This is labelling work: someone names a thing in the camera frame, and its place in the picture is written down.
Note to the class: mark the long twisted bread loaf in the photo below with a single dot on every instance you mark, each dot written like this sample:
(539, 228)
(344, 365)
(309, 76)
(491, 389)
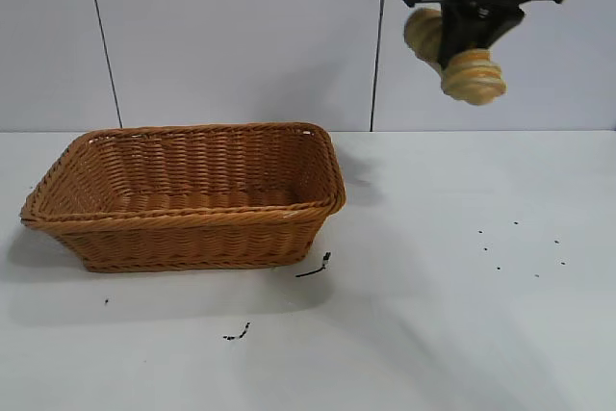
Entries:
(474, 78)

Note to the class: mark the brown woven wicker basket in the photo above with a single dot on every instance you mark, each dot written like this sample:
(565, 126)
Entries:
(192, 233)

